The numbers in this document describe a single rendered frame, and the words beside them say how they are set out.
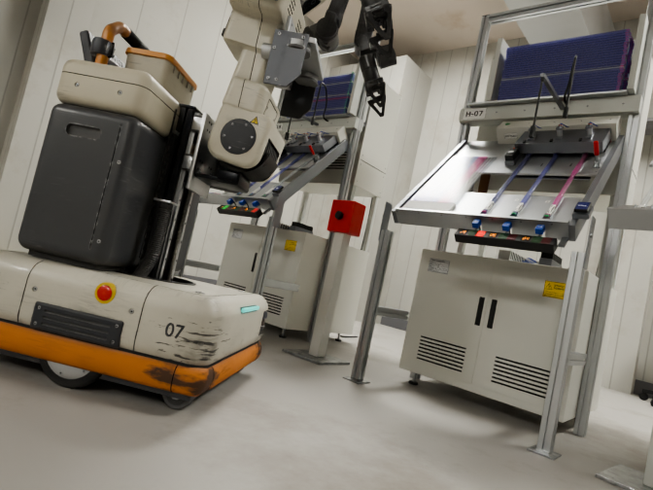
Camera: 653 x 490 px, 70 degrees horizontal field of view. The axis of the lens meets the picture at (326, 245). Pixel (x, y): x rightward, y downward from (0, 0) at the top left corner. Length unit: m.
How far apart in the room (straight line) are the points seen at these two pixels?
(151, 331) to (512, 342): 1.39
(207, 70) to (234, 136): 3.82
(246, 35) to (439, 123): 4.57
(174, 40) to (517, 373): 4.18
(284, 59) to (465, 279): 1.21
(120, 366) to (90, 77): 0.74
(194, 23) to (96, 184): 3.99
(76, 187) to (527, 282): 1.61
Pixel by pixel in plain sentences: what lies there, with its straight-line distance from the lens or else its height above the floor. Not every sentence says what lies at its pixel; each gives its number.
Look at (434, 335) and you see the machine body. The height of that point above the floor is 0.24.
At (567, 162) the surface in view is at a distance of 2.15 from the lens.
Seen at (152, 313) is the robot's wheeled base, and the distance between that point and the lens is 1.19.
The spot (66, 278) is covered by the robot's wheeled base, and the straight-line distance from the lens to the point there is 1.30.
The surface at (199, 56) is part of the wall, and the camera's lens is 5.17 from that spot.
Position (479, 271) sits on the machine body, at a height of 0.55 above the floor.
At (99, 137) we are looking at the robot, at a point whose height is 0.61.
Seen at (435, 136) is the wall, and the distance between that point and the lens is 5.89.
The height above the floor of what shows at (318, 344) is 0.07.
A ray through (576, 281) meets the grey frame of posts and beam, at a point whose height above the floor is 0.55.
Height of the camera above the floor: 0.38
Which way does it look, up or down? 4 degrees up
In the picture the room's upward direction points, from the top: 12 degrees clockwise
